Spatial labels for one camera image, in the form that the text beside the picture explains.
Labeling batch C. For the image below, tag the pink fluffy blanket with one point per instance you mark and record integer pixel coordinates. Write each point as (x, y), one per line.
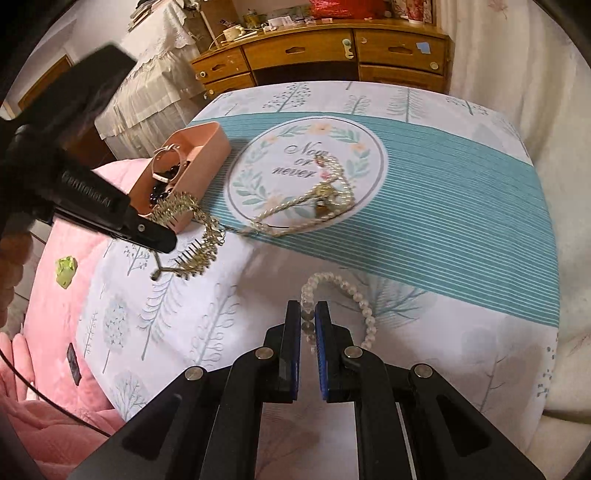
(59, 421)

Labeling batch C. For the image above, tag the person's left hand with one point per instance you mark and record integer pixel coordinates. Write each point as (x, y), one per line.
(14, 254)

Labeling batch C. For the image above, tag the gold hair comb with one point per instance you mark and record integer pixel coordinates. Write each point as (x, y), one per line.
(200, 235)

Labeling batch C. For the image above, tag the white lace cover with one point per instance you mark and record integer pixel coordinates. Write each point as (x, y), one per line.
(161, 93)

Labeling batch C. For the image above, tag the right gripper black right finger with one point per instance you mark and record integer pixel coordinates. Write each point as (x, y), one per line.
(352, 374)

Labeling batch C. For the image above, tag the wooden desk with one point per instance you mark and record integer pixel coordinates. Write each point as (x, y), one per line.
(386, 51)

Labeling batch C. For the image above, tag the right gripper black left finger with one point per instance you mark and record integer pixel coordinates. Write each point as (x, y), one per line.
(235, 396)

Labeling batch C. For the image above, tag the printed tablecloth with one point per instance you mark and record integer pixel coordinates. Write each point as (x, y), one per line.
(418, 217)

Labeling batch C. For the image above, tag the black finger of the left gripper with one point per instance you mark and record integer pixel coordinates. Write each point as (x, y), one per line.
(138, 228)

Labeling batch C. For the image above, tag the green hair clip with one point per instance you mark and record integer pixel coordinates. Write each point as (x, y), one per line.
(66, 268)

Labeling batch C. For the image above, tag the red plastic bag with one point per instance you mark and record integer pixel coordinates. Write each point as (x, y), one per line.
(348, 9)

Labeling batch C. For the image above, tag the cream floral curtain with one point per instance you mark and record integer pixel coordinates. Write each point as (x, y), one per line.
(511, 56)

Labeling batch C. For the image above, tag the pink jewelry tray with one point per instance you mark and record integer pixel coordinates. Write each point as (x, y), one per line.
(206, 147)

